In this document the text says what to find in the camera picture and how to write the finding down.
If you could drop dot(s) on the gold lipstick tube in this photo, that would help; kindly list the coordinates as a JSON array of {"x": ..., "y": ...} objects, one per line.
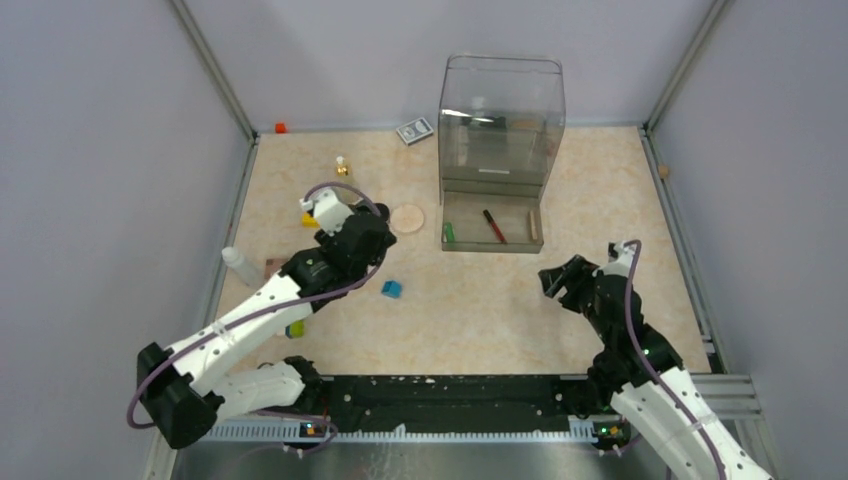
[{"x": 532, "y": 226}]

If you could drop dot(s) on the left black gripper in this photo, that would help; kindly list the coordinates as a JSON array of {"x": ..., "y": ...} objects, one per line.
[{"x": 324, "y": 237}]

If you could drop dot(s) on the white squeeze bottle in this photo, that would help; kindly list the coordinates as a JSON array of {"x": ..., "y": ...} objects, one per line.
[{"x": 242, "y": 267}]

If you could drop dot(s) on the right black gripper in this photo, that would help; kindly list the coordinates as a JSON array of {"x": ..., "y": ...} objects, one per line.
[{"x": 572, "y": 275}]

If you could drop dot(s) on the beige round wooden disc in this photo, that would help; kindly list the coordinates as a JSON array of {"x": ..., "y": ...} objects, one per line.
[{"x": 407, "y": 219}]

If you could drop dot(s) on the yellow block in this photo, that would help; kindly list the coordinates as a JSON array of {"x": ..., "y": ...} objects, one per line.
[{"x": 308, "y": 221}]

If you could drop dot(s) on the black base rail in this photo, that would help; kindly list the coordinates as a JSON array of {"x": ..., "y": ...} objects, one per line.
[{"x": 442, "y": 404}]

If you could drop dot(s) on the green tube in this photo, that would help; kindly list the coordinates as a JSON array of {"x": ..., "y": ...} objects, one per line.
[{"x": 448, "y": 233}]

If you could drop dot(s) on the clear acrylic makeup organizer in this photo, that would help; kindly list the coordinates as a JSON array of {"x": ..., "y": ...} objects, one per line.
[{"x": 501, "y": 122}]

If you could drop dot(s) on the green white toy brick stack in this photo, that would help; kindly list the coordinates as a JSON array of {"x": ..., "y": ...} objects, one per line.
[{"x": 295, "y": 330}]

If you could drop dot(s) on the eyeshadow palette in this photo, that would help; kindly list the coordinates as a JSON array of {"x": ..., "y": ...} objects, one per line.
[{"x": 273, "y": 266}]

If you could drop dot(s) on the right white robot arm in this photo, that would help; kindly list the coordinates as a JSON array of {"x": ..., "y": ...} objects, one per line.
[{"x": 639, "y": 375}]

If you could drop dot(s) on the playing card box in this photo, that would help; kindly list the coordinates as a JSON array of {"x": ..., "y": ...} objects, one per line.
[{"x": 415, "y": 131}]

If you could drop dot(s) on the clear pump bottle gold collar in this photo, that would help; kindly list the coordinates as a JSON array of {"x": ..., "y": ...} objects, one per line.
[{"x": 344, "y": 170}]

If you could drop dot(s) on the blue toy brick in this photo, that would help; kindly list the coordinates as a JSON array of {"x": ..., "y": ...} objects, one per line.
[{"x": 392, "y": 289}]

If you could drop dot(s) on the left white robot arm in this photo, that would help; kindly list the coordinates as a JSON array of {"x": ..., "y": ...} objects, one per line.
[{"x": 185, "y": 389}]

